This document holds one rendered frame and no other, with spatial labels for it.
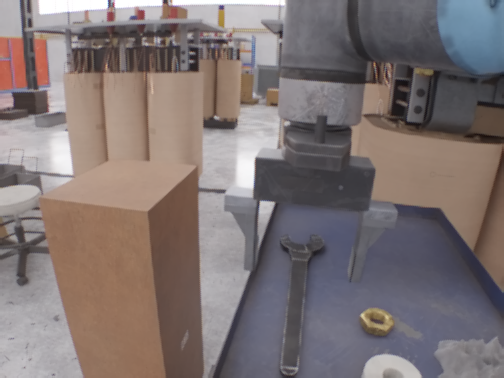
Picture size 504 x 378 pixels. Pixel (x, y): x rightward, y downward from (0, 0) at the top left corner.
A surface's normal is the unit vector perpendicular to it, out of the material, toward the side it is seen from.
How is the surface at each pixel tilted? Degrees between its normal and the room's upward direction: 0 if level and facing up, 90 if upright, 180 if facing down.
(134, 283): 90
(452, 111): 90
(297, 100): 89
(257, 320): 0
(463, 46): 132
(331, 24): 112
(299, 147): 90
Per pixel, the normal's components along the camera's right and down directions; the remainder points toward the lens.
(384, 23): -0.71, 0.52
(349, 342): 0.04, -0.94
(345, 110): 0.40, 0.34
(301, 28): -0.64, 0.25
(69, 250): -0.16, 0.33
